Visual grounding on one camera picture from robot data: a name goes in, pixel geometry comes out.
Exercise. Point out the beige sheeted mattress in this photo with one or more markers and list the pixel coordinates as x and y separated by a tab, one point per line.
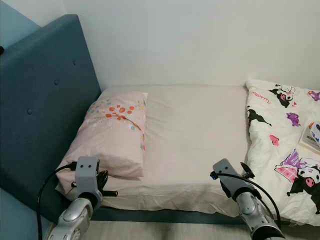
195	135

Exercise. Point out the blue padded headboard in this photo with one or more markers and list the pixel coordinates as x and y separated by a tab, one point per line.
45	120

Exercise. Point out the black remote control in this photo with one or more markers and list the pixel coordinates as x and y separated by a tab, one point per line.
1	50

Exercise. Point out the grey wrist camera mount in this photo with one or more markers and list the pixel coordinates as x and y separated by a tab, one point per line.
87	175
227	177

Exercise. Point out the pink patterned pillow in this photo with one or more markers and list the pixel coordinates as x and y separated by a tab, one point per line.
110	142

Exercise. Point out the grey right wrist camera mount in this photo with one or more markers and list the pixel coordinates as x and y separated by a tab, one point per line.
227	177

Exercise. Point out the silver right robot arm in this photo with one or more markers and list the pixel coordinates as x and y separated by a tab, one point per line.
252	210

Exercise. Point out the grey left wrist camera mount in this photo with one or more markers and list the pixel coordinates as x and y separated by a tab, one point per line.
87	175

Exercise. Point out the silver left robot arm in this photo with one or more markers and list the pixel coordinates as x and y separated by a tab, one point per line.
77	217

